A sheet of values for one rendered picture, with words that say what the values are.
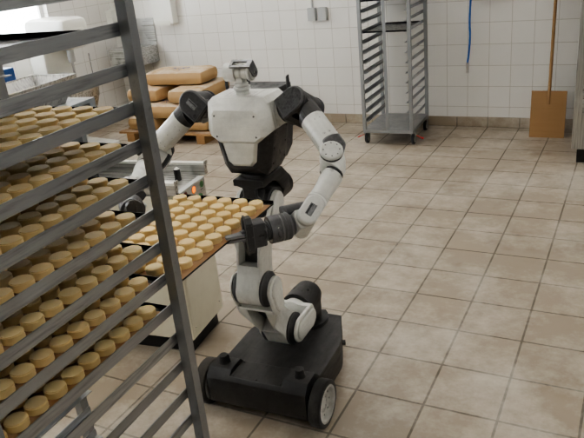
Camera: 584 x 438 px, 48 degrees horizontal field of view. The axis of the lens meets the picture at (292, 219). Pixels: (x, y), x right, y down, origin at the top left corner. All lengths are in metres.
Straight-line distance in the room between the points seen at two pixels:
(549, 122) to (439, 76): 1.17
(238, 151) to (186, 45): 5.68
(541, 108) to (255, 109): 4.38
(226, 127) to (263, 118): 0.15
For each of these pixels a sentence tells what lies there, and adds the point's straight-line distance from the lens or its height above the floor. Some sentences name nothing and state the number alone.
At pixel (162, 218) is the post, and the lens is 1.67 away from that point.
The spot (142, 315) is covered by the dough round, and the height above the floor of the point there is 0.97.
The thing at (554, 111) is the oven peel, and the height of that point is 0.24.
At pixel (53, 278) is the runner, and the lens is 1.45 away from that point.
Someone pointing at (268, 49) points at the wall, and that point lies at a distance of 7.52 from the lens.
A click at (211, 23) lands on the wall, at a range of 7.85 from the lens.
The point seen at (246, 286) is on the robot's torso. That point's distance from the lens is 2.60.
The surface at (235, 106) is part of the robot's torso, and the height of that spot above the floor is 1.31.
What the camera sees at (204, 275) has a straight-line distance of 3.35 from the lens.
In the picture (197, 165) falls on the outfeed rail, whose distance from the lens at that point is 3.23.
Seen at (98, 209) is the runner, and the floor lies 1.32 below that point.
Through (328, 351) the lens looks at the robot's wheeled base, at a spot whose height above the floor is 0.17.
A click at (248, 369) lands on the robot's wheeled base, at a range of 2.87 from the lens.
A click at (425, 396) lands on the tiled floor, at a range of 2.97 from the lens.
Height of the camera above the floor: 1.81
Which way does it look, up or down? 22 degrees down
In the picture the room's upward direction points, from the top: 6 degrees counter-clockwise
